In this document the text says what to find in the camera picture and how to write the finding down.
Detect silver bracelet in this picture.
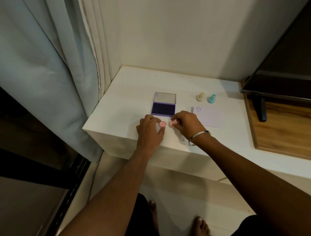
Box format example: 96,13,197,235
188,130,211,147

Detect person's right forearm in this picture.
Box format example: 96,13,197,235
192,133,311,236

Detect person's left hand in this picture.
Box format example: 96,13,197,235
136,114,166,155

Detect person's left foot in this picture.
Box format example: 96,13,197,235
149,200,160,234

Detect person's foot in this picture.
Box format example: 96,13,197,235
193,216,211,236
149,200,160,234

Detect light grey curtain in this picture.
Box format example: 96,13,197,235
0,0,103,162

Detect person's left forearm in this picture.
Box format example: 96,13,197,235
58,146,158,236

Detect wooden board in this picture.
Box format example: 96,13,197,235
241,80,311,160

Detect white cabinet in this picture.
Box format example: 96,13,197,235
82,66,311,195

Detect black shorts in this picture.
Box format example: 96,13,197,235
124,193,159,236

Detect purple stamp ink pad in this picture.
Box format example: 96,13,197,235
151,92,177,117

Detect person's right foot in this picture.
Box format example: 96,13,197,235
193,216,211,236

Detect black television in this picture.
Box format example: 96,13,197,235
240,0,311,102

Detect white curtain lining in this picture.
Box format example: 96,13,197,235
77,0,115,99

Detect black television stand foot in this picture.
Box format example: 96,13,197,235
254,94,268,122

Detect black sliding door frame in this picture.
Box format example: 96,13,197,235
0,86,92,236

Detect lavender paper card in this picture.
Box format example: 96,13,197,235
193,105,224,128

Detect person's right hand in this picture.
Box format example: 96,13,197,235
171,110,207,141

